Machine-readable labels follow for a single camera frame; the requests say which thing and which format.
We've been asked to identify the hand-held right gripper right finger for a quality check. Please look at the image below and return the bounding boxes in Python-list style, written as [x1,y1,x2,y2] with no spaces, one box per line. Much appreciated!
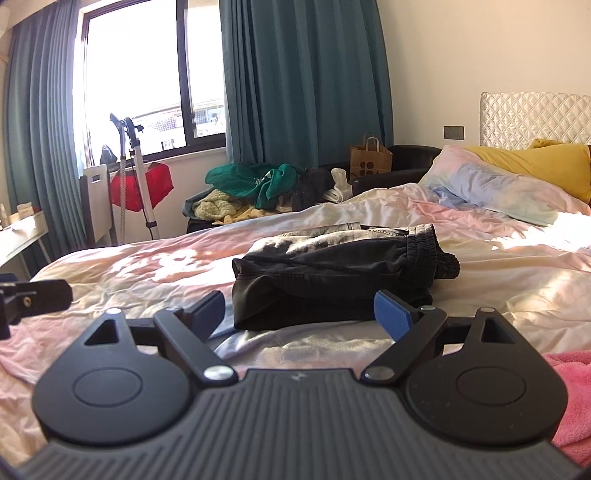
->
[361,290,520,385]

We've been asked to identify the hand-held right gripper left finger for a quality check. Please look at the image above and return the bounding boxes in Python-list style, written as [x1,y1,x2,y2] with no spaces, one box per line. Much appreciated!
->
[81,290,238,386]

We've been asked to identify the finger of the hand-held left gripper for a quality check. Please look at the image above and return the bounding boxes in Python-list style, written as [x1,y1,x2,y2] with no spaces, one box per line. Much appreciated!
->
[9,279,73,319]

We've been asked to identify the black shorts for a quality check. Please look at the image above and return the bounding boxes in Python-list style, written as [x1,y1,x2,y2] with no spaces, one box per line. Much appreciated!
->
[231,222,461,332]

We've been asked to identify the white dressing table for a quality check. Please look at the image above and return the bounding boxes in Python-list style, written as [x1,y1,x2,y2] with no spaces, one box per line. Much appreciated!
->
[0,215,52,278]

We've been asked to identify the bed with pastel sheet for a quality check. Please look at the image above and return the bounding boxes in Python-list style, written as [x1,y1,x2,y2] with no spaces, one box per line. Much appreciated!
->
[0,182,591,467]

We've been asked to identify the white folding board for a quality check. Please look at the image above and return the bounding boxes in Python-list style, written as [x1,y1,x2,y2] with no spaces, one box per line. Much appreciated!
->
[79,162,114,246]

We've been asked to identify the yellow garment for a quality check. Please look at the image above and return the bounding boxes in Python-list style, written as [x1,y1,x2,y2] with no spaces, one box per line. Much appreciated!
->
[193,189,279,225]

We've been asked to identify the red cloth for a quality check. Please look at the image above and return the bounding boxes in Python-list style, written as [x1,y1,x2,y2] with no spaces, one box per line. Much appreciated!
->
[110,161,175,213]

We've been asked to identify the green garment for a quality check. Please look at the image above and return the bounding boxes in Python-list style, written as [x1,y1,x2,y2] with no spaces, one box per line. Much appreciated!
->
[205,162,306,209]

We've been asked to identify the white garment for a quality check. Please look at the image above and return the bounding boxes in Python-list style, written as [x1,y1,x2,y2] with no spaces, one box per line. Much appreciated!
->
[323,168,354,204]

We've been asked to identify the black garment pile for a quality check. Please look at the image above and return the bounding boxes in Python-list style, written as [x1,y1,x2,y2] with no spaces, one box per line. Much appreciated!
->
[288,168,336,211]

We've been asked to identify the garment steamer stand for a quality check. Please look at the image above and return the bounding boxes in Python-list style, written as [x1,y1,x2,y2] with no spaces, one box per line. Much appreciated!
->
[110,112,162,241]

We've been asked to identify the black leather sofa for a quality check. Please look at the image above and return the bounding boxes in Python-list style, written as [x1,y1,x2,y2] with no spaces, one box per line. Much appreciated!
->
[185,144,444,232]

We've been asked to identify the brown paper bag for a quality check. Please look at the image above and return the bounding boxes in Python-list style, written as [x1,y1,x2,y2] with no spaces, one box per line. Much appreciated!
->
[349,133,393,184]

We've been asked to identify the teal curtain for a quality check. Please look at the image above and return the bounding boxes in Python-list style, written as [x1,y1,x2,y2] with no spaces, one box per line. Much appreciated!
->
[219,0,396,169]
[4,0,91,274]

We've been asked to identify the pastel pillow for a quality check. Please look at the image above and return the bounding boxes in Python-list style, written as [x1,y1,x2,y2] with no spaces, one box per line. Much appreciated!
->
[419,145,579,227]

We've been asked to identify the pink towel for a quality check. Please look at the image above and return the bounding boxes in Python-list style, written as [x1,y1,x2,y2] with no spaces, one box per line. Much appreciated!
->
[542,349,591,463]

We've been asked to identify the yellow pillow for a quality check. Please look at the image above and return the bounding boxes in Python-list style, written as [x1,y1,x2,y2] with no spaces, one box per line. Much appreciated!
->
[464,138,591,205]

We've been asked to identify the quilted silver headboard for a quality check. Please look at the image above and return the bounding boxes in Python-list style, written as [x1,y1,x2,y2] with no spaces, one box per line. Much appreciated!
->
[479,91,591,151]

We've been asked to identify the black framed window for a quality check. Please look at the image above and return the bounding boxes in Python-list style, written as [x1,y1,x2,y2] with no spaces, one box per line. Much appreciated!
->
[76,0,232,163]

